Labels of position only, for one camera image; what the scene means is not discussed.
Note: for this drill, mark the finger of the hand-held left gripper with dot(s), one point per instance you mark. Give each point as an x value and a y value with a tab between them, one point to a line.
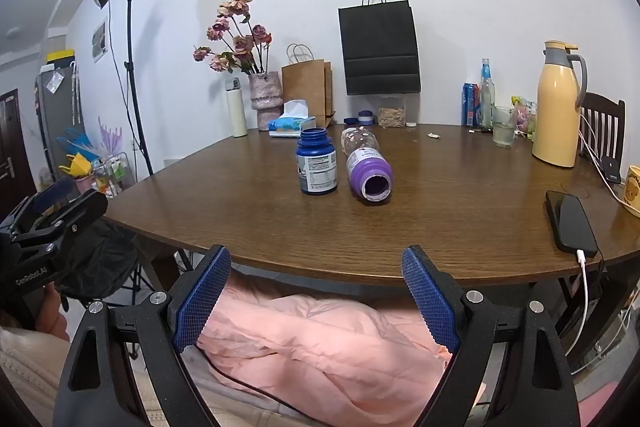
75	217
55	192

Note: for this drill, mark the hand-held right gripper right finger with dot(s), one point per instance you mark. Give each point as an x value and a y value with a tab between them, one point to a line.
430	302

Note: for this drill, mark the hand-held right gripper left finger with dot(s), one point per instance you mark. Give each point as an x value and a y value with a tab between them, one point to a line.
200	302

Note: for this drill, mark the purple clear plastic cup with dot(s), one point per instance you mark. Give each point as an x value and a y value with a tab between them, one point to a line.
368	169

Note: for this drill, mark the person's left forearm beige sleeve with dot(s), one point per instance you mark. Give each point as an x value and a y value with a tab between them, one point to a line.
25	377

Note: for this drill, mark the person's left hand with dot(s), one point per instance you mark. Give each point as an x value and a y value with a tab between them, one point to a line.
52	314

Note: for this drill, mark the dark cloth bag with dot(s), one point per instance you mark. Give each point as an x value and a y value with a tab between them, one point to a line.
100	257

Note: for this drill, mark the blue clothes hangers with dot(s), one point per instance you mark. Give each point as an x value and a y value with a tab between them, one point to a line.
77	142

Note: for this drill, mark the dark wooden door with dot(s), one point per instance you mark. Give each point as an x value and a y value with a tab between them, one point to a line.
12	157

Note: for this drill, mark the purple clothes hangers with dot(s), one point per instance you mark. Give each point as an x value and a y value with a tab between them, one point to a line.
111	137

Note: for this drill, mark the grey refrigerator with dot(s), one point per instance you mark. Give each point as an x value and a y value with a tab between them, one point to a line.
57	107

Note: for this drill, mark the pink quilted cloth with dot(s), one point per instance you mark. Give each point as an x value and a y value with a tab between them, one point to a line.
320	347

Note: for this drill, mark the black light stand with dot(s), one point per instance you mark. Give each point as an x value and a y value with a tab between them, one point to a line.
136	97

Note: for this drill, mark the black smartphone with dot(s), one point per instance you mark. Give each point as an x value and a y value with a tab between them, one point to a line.
572	222

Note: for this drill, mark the blue supplement bottle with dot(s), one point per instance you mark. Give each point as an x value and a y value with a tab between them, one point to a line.
317	167

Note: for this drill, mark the clear drinking glass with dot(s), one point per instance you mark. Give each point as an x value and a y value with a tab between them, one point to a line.
503	132

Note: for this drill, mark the clear snack container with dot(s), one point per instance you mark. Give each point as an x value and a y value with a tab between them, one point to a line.
391	114

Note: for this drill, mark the white thermos flask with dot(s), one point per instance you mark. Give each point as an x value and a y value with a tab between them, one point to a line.
237	109

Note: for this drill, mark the blue round jar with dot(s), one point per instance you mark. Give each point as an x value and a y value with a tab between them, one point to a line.
365	117

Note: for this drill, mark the blue tissue box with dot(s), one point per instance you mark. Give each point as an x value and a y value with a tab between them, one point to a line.
290	124

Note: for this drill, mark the blue drink can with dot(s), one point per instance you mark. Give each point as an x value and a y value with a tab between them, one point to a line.
470	107

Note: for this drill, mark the colourful snack packets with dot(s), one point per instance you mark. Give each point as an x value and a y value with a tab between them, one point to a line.
522	117

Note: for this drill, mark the clear glass bottle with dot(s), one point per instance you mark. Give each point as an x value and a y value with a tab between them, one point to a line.
487	102

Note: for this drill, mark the pink textured vase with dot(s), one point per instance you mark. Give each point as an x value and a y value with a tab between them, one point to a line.
265	99

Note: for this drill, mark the black power bank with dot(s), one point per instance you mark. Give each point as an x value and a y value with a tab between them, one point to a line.
610	169

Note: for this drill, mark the cream bear mug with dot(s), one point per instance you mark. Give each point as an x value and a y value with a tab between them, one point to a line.
633	192

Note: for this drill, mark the yellow thermos jug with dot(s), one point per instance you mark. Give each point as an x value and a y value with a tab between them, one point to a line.
555	107

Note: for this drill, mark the dried pink roses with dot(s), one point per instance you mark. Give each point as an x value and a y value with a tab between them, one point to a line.
237	42

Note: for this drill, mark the brown paper bag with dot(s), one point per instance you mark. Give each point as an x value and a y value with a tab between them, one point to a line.
306	87

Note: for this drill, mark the dark wooden chair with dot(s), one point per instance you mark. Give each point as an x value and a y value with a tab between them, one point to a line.
602	127

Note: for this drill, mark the black paper bag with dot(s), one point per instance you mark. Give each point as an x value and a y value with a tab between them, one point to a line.
379	49

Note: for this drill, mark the white wall panel box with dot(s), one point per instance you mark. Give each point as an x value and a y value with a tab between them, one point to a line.
100	39

